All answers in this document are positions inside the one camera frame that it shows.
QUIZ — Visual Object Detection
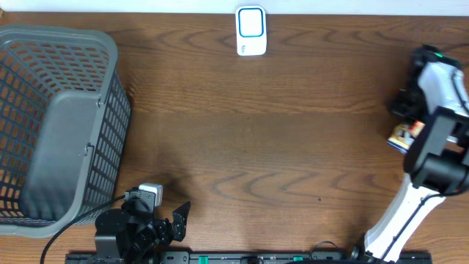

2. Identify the yellow snack bag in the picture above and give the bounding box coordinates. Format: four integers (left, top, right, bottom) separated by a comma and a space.
387, 121, 425, 154

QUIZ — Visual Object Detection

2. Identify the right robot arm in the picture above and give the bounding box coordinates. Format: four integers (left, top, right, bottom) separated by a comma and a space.
350, 45, 468, 263

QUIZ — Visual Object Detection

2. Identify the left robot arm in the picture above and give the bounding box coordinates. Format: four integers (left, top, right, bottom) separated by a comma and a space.
93, 184, 191, 263

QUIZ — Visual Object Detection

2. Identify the white barcode scanner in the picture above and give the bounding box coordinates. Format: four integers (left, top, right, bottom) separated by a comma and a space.
235, 6, 267, 56

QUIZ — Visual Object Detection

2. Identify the dark grey plastic basket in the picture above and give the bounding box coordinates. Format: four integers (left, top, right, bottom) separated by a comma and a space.
1, 25, 131, 238

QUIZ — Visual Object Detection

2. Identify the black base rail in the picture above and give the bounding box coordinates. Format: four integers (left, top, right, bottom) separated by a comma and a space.
64, 251, 433, 264

